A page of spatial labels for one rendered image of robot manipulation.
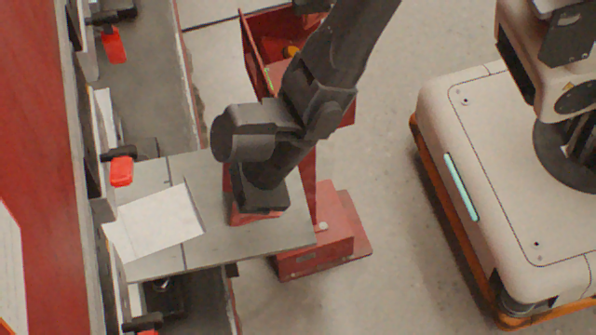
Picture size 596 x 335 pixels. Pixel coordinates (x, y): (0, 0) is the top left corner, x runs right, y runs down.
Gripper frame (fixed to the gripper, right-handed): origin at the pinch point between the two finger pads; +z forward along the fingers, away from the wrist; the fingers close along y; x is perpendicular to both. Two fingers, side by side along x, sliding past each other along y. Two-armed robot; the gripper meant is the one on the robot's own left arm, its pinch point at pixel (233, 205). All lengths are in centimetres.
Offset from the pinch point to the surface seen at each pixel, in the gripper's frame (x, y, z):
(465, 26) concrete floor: 119, -93, 51
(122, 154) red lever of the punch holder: -22.2, 4.2, -17.3
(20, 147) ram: -41, 21, -44
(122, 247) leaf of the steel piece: -13.3, 2.5, 8.4
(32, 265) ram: -41, 30, -43
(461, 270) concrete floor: 97, -19, 62
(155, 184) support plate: -8.1, -6.2, 5.9
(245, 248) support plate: 0.8, 6.3, 0.6
